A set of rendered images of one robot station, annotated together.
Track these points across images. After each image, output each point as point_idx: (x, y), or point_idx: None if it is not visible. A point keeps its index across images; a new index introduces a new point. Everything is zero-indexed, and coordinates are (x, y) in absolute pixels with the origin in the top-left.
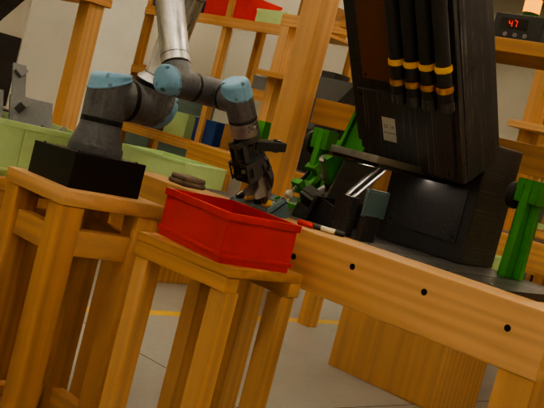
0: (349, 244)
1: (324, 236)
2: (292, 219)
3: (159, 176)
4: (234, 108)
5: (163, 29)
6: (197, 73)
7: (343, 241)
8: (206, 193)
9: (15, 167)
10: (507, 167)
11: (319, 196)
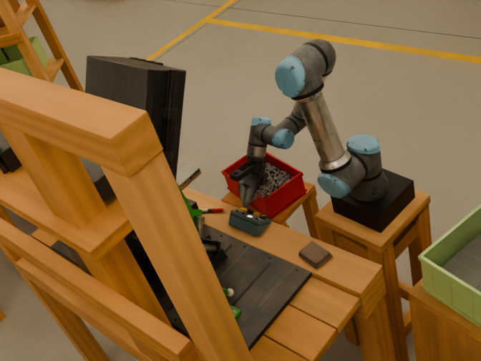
0: (194, 190)
1: (207, 195)
2: (226, 229)
3: (344, 267)
4: (261, 132)
5: None
6: (287, 117)
7: (197, 194)
8: (293, 238)
9: (422, 193)
10: None
11: (205, 235)
